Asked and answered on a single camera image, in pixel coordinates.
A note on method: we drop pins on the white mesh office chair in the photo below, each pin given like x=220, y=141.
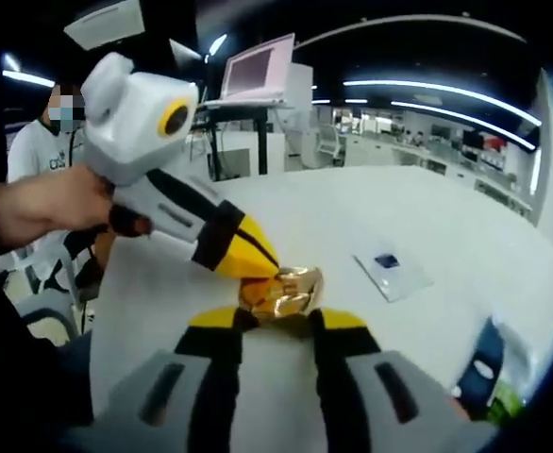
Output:
x=328, y=141

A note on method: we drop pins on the white skincare sachet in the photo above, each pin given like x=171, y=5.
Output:
x=392, y=273

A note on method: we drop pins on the person's right hand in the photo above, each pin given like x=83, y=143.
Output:
x=460, y=408

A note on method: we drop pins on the ceiling air conditioner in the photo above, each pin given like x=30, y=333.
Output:
x=106, y=21

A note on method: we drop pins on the white plastic chair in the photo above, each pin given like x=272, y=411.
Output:
x=50, y=271

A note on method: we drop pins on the white office counter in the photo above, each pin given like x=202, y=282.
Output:
x=446, y=158

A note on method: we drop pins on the ceiling light strip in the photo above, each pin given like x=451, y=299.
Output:
x=441, y=96
x=465, y=120

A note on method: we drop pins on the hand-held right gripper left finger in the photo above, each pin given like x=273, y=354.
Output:
x=210, y=373

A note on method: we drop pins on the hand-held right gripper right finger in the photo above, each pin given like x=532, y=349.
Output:
x=347, y=373

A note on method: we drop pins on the gold skincare sachet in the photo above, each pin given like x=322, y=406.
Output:
x=283, y=295

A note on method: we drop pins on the person's left hand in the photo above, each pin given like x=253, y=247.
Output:
x=92, y=198

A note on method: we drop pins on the person's dark clothed torso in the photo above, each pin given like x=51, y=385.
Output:
x=12, y=358

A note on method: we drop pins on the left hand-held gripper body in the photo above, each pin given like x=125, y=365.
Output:
x=135, y=118

